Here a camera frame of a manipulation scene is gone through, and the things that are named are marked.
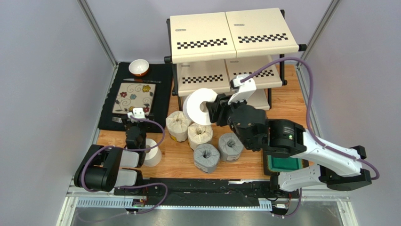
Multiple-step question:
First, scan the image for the white paper roll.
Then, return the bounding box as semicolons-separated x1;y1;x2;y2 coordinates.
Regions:
144;138;162;167
183;88;217;126

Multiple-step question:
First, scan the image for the beige roll front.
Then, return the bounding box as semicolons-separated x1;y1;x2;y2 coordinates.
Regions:
187;123;213;150

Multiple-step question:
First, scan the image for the beige roll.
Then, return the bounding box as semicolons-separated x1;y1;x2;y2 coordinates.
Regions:
166;111;192;142
187;123;213;150

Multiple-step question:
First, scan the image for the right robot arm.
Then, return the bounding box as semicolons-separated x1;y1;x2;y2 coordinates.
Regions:
206;94;372;192

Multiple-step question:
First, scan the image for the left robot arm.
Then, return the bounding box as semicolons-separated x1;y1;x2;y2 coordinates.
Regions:
73;113;152;192

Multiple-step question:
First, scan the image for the cream checkered three-tier shelf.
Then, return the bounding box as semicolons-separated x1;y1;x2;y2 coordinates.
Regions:
165;8;307;111

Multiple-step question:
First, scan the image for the floral square plate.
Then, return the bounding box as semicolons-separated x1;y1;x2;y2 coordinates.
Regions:
112;82;156;115

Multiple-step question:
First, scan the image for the grey wrapped roll right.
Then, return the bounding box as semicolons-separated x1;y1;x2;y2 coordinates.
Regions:
218;133;244;162

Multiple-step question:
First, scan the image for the grey wrapped roll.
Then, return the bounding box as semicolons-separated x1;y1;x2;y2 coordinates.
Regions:
193;144;220;174
218;133;244;162

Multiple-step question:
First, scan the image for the beige wrapped roll back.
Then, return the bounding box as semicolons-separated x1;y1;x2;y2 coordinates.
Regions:
166;111;192;142

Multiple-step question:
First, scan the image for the black cloth placemat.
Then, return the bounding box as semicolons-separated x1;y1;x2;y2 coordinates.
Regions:
98;62;173;131

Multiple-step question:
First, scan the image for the grey wrapped roll left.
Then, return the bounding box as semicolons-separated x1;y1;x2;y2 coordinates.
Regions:
193;144;220;174

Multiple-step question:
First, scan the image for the white and orange bowl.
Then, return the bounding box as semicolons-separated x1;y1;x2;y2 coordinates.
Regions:
128;59;150;77

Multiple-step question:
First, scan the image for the green square dish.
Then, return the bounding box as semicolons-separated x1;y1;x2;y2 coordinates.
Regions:
262;147;310;176

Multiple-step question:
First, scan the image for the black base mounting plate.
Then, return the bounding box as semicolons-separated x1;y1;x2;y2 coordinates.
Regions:
114;178;299;207

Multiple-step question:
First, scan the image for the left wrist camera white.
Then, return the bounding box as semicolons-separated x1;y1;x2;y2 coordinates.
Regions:
127;108;146;121

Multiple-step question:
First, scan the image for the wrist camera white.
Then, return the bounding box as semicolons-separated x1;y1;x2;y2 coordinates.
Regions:
228;73;257;105
127;108;146;121

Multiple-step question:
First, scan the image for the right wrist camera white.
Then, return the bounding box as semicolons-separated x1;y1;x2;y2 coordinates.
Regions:
228;73;257;105

